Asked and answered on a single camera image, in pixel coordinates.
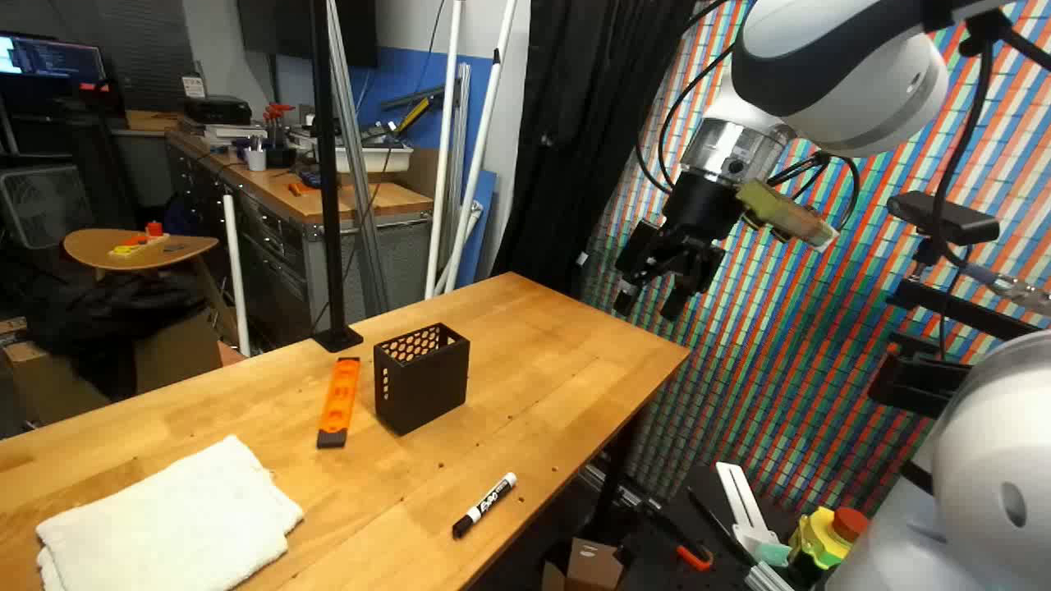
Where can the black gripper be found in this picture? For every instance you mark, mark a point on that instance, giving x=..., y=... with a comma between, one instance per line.
x=699, y=215

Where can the white terry towel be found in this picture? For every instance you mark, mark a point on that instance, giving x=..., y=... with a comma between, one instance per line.
x=164, y=513

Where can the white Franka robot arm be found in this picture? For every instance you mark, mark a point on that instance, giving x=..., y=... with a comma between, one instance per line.
x=854, y=67

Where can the black perforated box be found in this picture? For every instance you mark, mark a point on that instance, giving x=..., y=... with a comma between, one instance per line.
x=421, y=380

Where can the small cardboard box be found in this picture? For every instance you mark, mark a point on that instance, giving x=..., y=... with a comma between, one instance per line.
x=586, y=565

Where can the large cardboard box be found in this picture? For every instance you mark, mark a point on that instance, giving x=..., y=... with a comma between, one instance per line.
x=181, y=351

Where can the colourful patterned backdrop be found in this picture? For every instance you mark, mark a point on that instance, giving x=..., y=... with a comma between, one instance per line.
x=789, y=351

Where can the white slanted pole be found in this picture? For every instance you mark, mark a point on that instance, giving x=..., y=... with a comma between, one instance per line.
x=476, y=142

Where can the white upright pole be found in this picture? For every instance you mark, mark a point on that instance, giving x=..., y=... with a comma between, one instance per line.
x=444, y=142

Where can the black marker pen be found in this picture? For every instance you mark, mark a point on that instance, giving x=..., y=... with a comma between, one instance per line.
x=482, y=504

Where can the yellow green red toy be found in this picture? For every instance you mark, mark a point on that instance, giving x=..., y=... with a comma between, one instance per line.
x=824, y=536

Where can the orange marker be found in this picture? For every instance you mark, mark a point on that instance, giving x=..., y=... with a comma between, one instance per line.
x=339, y=400

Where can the black pole stand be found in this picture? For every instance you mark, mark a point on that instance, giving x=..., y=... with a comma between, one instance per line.
x=329, y=165

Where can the wooden top workbench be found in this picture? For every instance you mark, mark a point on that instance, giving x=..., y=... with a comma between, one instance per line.
x=273, y=219

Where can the short white pole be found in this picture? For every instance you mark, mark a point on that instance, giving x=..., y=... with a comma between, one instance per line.
x=235, y=273

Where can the black printer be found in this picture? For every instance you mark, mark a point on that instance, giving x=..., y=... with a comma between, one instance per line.
x=215, y=110

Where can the round wooden stool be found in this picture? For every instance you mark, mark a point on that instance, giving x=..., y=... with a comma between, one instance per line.
x=136, y=252

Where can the black bag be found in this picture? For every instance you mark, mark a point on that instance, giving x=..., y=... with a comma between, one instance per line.
x=102, y=318

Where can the computer monitor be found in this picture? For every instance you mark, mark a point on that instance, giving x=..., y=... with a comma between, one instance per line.
x=50, y=57

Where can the tan wrist camera mount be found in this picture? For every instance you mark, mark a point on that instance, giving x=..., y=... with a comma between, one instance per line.
x=789, y=215

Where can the white plastic bracket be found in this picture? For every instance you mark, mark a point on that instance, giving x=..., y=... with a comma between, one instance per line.
x=745, y=506

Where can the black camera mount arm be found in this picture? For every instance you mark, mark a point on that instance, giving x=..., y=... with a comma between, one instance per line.
x=931, y=331

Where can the black camera on mount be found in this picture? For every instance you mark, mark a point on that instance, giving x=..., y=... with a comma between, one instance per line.
x=940, y=219

